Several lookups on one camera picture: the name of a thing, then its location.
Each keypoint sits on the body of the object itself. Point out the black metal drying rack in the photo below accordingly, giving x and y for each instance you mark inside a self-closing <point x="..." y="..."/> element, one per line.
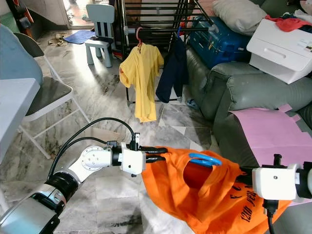
<point x="161" y="30"/>

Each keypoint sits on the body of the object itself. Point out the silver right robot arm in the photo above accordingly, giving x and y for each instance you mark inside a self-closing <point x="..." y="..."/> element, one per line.
<point x="304" y="180"/>

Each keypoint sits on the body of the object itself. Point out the orange shirt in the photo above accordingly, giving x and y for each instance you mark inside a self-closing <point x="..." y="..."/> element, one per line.
<point x="175" y="204"/>

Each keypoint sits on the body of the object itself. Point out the beige pillow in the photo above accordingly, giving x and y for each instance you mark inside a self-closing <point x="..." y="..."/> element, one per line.
<point x="239" y="14"/>

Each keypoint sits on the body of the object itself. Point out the red cloth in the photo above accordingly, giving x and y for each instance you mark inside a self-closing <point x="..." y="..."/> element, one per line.
<point x="290" y="24"/>

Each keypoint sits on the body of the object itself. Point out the grey folding chair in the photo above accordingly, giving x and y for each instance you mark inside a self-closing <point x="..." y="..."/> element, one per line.
<point x="53" y="92"/>

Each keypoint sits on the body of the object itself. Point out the blue plastic hanger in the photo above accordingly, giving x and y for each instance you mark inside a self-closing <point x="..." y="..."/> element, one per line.
<point x="178" y="34"/>
<point x="209" y="160"/>

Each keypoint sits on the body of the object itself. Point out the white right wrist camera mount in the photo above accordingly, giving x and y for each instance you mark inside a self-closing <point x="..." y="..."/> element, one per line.
<point x="275" y="183"/>

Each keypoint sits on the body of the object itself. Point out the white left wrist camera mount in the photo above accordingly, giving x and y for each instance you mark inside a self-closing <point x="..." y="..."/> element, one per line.
<point x="132" y="161"/>

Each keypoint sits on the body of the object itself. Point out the white plastic drawer unit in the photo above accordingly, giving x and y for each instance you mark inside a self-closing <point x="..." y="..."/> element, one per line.
<point x="278" y="48"/>

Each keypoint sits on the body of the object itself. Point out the blue floor mat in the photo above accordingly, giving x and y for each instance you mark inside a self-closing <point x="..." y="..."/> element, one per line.
<point x="78" y="37"/>

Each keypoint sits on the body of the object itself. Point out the blue suitcase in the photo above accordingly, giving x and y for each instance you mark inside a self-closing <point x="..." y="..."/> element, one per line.
<point x="217" y="46"/>

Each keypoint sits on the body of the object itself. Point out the navy blue garment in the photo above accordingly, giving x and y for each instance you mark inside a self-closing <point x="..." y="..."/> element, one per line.
<point x="171" y="73"/>

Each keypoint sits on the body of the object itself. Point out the white folding table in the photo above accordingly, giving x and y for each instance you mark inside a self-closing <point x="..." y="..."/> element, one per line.
<point x="14" y="112"/>

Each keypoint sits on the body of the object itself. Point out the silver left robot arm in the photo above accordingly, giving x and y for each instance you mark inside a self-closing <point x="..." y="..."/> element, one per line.
<point x="95" y="158"/>

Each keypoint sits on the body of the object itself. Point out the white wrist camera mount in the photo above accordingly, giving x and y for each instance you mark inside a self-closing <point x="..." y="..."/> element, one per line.
<point x="275" y="183"/>
<point x="132" y="161"/>

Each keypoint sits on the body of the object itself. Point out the yellow shirt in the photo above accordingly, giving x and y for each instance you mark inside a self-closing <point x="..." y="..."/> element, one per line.
<point x="141" y="78"/>

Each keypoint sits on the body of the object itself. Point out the pink sheet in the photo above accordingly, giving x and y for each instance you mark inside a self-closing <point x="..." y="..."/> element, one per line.
<point x="270" y="134"/>

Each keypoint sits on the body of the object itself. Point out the grey green sofa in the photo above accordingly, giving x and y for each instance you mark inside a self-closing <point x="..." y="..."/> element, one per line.
<point x="248" y="90"/>

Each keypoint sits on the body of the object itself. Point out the pale blue child chair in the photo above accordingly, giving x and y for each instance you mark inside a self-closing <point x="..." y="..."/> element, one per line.
<point x="100" y="13"/>

